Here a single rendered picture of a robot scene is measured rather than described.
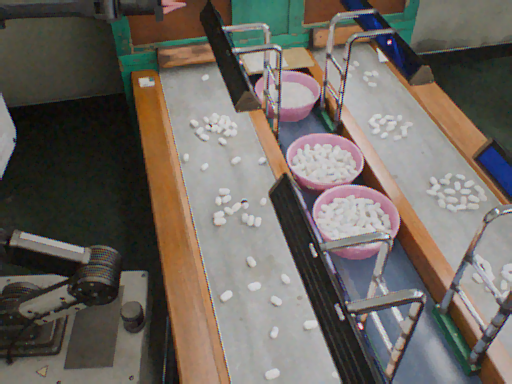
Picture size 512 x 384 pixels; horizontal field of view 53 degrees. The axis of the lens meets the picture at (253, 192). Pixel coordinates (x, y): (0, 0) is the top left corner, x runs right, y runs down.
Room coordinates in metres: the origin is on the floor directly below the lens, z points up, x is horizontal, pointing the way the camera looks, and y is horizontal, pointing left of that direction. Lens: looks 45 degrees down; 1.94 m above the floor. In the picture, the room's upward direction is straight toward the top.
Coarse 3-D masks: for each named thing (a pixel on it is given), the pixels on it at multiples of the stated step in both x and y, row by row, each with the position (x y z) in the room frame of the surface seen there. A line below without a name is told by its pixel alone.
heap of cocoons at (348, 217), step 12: (324, 204) 1.14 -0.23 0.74; (336, 204) 1.14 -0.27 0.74; (348, 204) 1.15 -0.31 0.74; (360, 204) 1.14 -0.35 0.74; (372, 204) 1.15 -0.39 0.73; (324, 216) 1.09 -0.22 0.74; (336, 216) 1.09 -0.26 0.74; (348, 216) 1.09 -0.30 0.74; (360, 216) 1.10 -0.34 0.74; (372, 216) 1.09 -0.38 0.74; (384, 216) 1.09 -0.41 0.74; (324, 228) 1.04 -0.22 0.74; (336, 228) 1.05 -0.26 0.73; (348, 228) 1.04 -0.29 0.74; (360, 228) 1.04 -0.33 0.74; (372, 228) 1.04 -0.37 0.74; (384, 228) 1.05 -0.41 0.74
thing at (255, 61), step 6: (246, 54) 2.02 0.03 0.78; (252, 54) 2.02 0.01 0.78; (258, 54) 2.02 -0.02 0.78; (270, 54) 2.02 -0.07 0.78; (246, 60) 1.97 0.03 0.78; (252, 60) 1.97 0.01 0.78; (258, 60) 1.97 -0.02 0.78; (270, 60) 1.97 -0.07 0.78; (252, 66) 1.92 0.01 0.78; (258, 66) 1.92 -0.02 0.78; (282, 66) 1.92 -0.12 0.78
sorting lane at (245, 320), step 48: (192, 96) 1.76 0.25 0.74; (192, 144) 1.45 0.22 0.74; (240, 144) 1.45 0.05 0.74; (192, 192) 1.20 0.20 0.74; (240, 192) 1.20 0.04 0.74; (240, 240) 0.99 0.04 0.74; (240, 288) 0.82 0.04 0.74; (288, 288) 0.82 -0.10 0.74; (240, 336) 0.67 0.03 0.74; (288, 336) 0.67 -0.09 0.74
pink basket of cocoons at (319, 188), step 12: (312, 144) 1.46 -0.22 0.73; (336, 144) 1.45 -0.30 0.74; (348, 144) 1.43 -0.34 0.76; (288, 156) 1.35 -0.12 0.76; (360, 156) 1.35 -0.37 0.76; (360, 168) 1.29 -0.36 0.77; (300, 180) 1.26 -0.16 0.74; (312, 180) 1.23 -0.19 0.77; (348, 180) 1.23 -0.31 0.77; (312, 192) 1.25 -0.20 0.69
